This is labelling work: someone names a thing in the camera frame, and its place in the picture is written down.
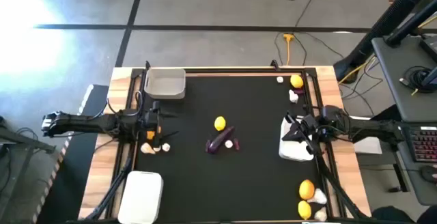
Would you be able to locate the black tower fan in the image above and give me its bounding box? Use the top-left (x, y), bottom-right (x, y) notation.
top-left (333, 0), bottom-right (437, 83)

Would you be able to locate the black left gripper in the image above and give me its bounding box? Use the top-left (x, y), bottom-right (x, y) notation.
top-left (142, 100), bottom-right (180, 141)

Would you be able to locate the backlit black keyboard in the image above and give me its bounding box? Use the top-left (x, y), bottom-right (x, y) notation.
top-left (408, 127), bottom-right (437, 163)

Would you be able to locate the beige plastic basket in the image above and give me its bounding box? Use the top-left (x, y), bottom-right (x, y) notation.
top-left (143, 68), bottom-right (187, 100)

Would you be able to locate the white plastic basket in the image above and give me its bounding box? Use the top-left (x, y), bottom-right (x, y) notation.
top-left (117, 170), bottom-right (164, 224)
top-left (278, 116), bottom-right (315, 163)

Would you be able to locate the orange yellow mango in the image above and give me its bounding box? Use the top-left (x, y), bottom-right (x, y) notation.
top-left (298, 179), bottom-right (315, 201)

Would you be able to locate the wooden table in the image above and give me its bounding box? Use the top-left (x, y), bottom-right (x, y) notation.
top-left (78, 66), bottom-right (372, 220)

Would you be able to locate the black table mat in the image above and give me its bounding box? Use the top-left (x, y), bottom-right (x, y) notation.
top-left (135, 75), bottom-right (324, 222)

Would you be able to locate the white paper sheet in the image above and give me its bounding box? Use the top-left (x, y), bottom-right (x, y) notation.
top-left (351, 116), bottom-right (383, 155)

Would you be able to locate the coiled black desk cable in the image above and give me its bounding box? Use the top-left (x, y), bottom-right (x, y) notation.
top-left (399, 66), bottom-right (437, 94)

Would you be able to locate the black computer mouse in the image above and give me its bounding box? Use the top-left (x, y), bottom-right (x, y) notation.
top-left (419, 165), bottom-right (437, 184)

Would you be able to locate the grey desk top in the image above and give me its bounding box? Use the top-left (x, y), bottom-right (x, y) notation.
top-left (371, 34), bottom-right (437, 122)
top-left (391, 121), bottom-right (437, 206)

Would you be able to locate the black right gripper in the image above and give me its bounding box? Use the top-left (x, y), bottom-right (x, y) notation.
top-left (281, 113), bottom-right (324, 142)

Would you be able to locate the black metal table frame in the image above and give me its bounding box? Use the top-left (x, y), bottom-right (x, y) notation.
top-left (87, 59), bottom-right (371, 224)

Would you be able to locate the large purple eggplant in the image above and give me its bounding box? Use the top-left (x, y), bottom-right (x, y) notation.
top-left (205, 125), bottom-right (236, 154)

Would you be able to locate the yellow lemon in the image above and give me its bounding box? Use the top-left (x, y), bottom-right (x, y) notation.
top-left (290, 74), bottom-right (305, 89)
top-left (214, 115), bottom-right (227, 132)
top-left (297, 200), bottom-right (313, 221)

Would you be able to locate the dark metal cart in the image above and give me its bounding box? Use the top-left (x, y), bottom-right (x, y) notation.
top-left (0, 114), bottom-right (57, 224)

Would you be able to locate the black striped-edge floor mat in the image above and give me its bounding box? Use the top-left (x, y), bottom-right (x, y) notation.
top-left (32, 83), bottom-right (110, 224)

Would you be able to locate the large cream garlic bulb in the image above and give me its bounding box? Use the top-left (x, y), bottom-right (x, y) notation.
top-left (140, 142), bottom-right (156, 155)

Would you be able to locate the yellow extension cord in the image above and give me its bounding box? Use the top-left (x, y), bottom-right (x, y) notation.
top-left (282, 32), bottom-right (295, 66)

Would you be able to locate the large white garlic bulb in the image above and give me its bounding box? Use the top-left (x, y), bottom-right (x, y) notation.
top-left (306, 188), bottom-right (328, 206)

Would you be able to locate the person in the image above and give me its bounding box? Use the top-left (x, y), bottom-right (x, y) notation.
top-left (371, 205), bottom-right (437, 224)

